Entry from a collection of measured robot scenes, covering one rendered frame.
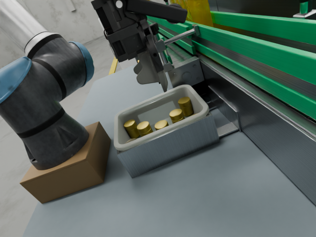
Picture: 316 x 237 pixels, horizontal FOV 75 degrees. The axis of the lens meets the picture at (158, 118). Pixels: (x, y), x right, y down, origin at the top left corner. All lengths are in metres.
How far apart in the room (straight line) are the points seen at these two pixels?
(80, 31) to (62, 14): 1.03
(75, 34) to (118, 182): 11.55
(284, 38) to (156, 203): 0.38
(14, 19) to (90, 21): 11.06
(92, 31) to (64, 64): 11.19
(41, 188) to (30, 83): 0.25
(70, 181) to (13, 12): 0.43
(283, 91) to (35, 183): 0.54
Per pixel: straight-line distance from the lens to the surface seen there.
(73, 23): 11.90
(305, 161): 0.34
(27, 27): 0.64
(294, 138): 0.34
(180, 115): 0.51
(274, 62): 0.33
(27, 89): 0.51
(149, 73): 0.43
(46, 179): 0.56
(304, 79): 0.30
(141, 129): 0.52
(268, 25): 0.47
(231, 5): 0.85
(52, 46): 0.60
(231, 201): 0.40
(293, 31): 0.42
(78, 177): 0.54
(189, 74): 0.60
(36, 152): 0.55
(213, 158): 0.46
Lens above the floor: 1.08
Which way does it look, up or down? 31 degrees down
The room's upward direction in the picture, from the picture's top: 24 degrees counter-clockwise
